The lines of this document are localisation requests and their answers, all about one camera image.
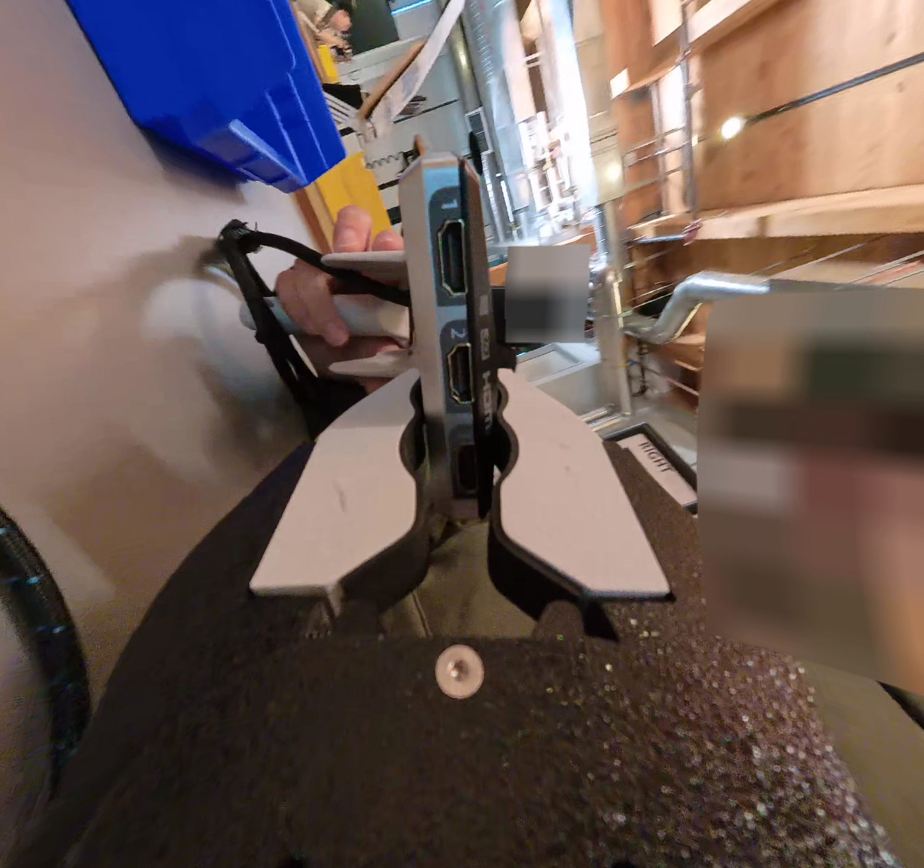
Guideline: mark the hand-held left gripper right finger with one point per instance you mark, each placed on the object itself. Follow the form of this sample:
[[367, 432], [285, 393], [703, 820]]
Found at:
[[577, 507]]

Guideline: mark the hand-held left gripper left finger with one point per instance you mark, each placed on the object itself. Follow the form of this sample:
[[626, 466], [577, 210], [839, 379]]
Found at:
[[346, 492]]

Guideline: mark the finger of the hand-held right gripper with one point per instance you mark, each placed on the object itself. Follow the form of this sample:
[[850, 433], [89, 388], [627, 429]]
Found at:
[[368, 263], [379, 365]]

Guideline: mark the grey metal switch box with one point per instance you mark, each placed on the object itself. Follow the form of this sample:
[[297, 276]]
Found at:
[[422, 305]]

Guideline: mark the grey desk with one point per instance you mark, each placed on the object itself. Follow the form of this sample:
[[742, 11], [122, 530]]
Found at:
[[86, 268]]

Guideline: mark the person's right hand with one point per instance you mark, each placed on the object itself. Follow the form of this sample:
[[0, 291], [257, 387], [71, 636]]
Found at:
[[307, 301]]

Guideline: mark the yellow plastic bin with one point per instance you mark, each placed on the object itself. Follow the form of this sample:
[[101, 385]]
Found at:
[[350, 193]]

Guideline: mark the black-framed white label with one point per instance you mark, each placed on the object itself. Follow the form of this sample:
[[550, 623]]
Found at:
[[653, 460]]

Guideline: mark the silver bent metal pipe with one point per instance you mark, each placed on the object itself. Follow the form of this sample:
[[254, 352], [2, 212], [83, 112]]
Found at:
[[678, 308]]

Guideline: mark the printed instruction sheet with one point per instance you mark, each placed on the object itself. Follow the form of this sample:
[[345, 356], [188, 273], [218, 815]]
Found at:
[[447, 16]]

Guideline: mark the blue plastic bin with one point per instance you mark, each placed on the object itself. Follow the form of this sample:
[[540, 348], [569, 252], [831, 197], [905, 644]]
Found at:
[[188, 52]]

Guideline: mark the ceiling spot light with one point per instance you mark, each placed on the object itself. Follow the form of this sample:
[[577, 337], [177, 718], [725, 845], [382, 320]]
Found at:
[[730, 127]]

